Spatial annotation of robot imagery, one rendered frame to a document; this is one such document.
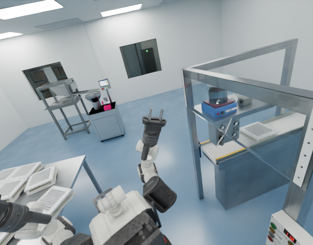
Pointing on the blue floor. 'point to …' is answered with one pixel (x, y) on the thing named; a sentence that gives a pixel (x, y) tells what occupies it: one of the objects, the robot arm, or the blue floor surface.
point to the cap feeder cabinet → (107, 122)
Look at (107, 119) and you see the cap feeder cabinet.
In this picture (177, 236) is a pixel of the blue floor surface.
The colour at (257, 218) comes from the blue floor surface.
